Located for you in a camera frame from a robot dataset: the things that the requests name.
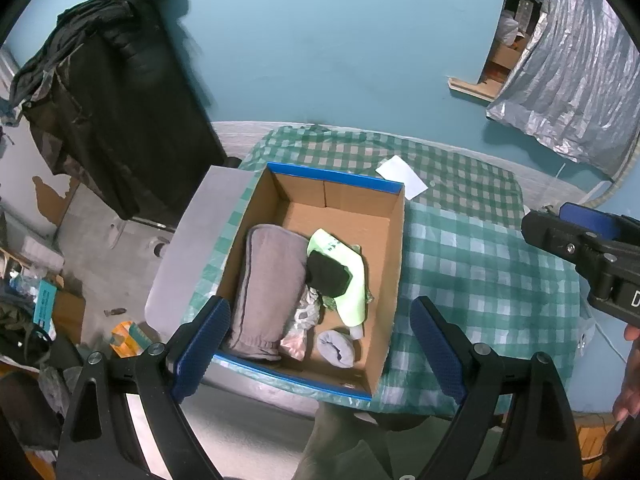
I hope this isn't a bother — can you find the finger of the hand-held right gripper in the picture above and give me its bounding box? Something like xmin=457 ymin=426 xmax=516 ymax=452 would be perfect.
xmin=558 ymin=202 xmax=640 ymax=246
xmin=520 ymin=209 xmax=622 ymax=282

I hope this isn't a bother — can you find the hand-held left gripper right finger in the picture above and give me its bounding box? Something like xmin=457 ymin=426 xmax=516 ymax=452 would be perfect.
xmin=410 ymin=295 xmax=584 ymax=480

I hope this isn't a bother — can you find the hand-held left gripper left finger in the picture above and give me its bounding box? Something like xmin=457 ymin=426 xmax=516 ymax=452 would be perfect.
xmin=56 ymin=295 xmax=231 ymax=480

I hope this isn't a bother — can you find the blue cardboard box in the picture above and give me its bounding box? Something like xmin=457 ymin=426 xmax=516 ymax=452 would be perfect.
xmin=212 ymin=162 xmax=406 ymax=402

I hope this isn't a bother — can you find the person's right hand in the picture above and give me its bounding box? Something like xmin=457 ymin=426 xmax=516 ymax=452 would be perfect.
xmin=612 ymin=325 xmax=640 ymax=422

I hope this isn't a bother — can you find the orange packet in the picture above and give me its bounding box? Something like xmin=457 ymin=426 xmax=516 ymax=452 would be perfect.
xmin=109 ymin=320 xmax=152 ymax=361

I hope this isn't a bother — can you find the green checked tablecloth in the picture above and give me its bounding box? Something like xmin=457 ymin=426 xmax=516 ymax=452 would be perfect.
xmin=179 ymin=124 xmax=584 ymax=417

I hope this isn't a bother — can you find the grey rolled sock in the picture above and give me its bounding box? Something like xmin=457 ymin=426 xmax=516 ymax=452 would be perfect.
xmin=316 ymin=328 xmax=357 ymax=369

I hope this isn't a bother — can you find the neon green cloth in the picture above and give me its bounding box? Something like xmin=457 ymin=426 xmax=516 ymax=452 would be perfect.
xmin=305 ymin=228 xmax=369 ymax=327

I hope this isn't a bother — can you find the grey white knotted cloth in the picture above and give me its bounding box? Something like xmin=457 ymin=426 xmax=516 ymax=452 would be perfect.
xmin=294 ymin=288 xmax=322 ymax=332

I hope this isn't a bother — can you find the brown cardboard box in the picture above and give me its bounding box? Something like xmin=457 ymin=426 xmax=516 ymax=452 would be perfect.
xmin=50 ymin=290 xmax=87 ymax=344

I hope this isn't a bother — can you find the person's leg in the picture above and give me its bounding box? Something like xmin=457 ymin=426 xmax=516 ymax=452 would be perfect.
xmin=294 ymin=401 xmax=452 ymax=480

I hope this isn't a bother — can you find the black sock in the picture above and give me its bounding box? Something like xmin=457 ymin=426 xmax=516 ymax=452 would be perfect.
xmin=305 ymin=250 xmax=354 ymax=299

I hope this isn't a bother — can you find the silver tarp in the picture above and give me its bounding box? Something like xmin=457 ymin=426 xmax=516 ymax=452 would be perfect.
xmin=486 ymin=0 xmax=640 ymax=177

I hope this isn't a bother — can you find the teal box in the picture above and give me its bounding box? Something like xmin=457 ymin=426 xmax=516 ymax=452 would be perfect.
xmin=32 ymin=279 xmax=57 ymax=342

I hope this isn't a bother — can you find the white paper sheet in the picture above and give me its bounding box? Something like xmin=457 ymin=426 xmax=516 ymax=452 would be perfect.
xmin=375 ymin=155 xmax=430 ymax=200

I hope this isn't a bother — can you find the wooden plank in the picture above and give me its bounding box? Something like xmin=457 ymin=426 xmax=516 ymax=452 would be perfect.
xmin=447 ymin=75 xmax=499 ymax=104

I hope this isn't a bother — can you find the olive green bag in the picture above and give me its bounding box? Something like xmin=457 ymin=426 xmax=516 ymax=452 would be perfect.
xmin=0 ymin=304 xmax=52 ymax=362

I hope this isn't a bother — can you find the dark cloth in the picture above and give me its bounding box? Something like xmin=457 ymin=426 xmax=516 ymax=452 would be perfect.
xmin=0 ymin=371 xmax=64 ymax=455

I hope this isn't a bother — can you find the black jacket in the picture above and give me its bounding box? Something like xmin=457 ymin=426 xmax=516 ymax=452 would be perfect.
xmin=9 ymin=0 xmax=227 ymax=222

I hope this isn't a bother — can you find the white cable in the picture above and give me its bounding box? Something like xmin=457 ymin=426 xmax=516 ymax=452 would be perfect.
xmin=580 ymin=309 xmax=620 ymax=353

